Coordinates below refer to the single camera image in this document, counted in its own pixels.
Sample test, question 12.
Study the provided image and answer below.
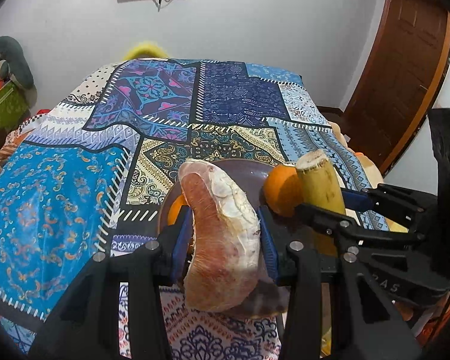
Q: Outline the patchwork printed blanket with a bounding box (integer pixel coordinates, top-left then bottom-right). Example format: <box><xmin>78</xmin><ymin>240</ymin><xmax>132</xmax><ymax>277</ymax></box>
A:
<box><xmin>0</xmin><ymin>58</ymin><xmax>391</xmax><ymax>360</ymax></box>

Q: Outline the green-yellow banana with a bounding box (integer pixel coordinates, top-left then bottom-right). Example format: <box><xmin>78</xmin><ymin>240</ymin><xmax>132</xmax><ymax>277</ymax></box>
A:
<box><xmin>294</xmin><ymin>149</ymin><xmax>347</xmax><ymax>259</ymax></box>

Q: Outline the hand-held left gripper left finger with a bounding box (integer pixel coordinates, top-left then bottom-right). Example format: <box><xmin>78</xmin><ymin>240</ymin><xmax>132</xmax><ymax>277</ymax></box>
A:
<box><xmin>28</xmin><ymin>207</ymin><xmax>194</xmax><ymax>360</ymax></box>

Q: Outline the green patterned box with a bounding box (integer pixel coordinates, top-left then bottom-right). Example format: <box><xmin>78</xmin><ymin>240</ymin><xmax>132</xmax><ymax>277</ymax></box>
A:
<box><xmin>0</xmin><ymin>80</ymin><xmax>31</xmax><ymax>155</ymax></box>

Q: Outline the brown round plate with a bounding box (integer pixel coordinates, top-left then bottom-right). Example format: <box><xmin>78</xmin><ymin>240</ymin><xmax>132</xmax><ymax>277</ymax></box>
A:
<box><xmin>157</xmin><ymin>158</ymin><xmax>305</xmax><ymax>319</ymax></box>

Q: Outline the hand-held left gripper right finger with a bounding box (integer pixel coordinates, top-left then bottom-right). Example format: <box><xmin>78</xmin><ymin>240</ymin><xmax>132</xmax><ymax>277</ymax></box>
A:
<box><xmin>256</xmin><ymin>206</ymin><xmax>424</xmax><ymax>360</ymax></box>

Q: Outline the brown wooden door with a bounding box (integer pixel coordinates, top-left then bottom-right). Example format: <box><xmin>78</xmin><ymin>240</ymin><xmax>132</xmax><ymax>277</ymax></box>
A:
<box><xmin>339</xmin><ymin>0</ymin><xmax>450</xmax><ymax>176</ymax></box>

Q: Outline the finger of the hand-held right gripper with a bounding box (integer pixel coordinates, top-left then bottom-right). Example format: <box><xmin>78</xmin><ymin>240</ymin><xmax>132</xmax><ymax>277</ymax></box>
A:
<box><xmin>340</xmin><ymin>184</ymin><xmax>440</xmax><ymax>231</ymax></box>
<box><xmin>295</xmin><ymin>202</ymin><xmax>427</xmax><ymax>250</ymax></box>

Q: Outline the grey neck pillow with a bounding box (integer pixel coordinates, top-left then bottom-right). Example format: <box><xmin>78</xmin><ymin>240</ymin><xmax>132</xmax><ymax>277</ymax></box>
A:
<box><xmin>0</xmin><ymin>36</ymin><xmax>35</xmax><ymax>91</ymax></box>

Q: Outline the orange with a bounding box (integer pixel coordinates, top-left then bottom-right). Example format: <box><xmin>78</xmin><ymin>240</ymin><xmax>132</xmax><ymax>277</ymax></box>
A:
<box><xmin>166</xmin><ymin>195</ymin><xmax>191</xmax><ymax>230</ymax></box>
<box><xmin>263</xmin><ymin>163</ymin><xmax>305</xmax><ymax>218</ymax></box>

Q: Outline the yellow fluffy cushion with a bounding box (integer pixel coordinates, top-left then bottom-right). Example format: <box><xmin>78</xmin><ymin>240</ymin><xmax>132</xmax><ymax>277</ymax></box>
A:
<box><xmin>122</xmin><ymin>41</ymin><xmax>170</xmax><ymax>61</ymax></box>

